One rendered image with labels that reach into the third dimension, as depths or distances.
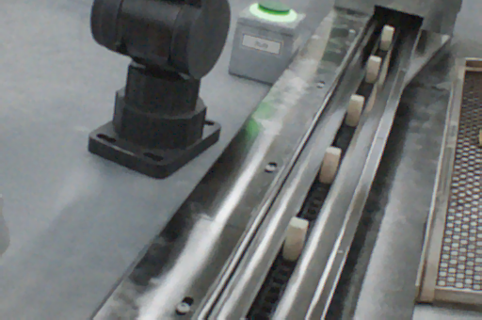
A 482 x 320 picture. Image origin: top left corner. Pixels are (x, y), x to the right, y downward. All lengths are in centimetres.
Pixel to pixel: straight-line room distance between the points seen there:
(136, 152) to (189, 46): 12
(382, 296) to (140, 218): 21
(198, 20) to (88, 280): 23
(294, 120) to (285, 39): 19
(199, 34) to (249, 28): 28
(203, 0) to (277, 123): 16
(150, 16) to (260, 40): 30
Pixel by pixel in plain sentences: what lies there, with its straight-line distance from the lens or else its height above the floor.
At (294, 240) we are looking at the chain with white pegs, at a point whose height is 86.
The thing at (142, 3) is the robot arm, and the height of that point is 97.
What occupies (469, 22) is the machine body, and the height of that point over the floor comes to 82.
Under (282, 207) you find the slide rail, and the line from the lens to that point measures 71.
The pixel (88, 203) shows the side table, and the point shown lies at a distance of 73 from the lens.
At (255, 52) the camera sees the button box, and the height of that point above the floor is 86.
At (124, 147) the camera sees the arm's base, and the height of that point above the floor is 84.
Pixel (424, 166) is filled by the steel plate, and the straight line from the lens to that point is 91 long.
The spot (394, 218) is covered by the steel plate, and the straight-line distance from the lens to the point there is 80.
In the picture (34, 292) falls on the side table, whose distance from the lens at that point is 62.
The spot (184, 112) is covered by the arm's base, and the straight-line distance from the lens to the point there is 80.
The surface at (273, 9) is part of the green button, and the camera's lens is 102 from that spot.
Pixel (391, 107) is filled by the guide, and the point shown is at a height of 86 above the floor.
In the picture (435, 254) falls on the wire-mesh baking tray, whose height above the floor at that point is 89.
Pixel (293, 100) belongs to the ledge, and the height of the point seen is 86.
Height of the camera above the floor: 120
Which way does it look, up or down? 22 degrees down
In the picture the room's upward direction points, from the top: 10 degrees clockwise
